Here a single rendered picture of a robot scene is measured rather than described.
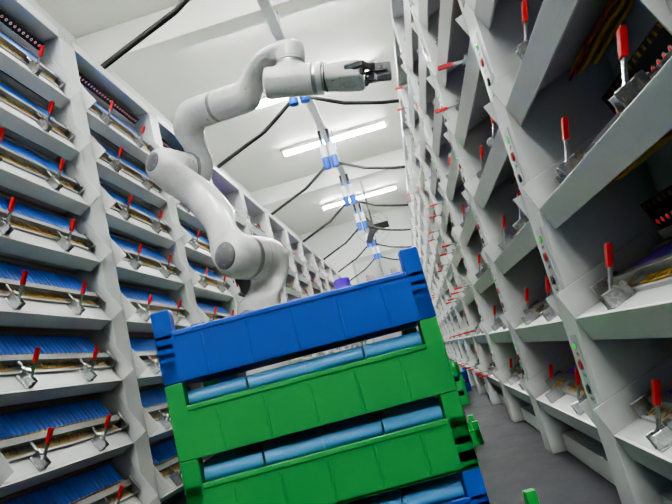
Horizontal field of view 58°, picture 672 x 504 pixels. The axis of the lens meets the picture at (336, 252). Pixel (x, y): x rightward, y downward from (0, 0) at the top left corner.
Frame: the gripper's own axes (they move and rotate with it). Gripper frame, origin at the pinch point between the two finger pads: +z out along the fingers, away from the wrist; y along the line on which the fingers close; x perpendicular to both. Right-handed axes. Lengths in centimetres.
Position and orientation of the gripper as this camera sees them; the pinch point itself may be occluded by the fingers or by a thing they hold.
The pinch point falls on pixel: (383, 71)
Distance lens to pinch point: 165.0
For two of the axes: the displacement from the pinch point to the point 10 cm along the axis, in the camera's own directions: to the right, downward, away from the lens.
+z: 9.9, -0.6, -1.3
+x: -0.4, -9.9, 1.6
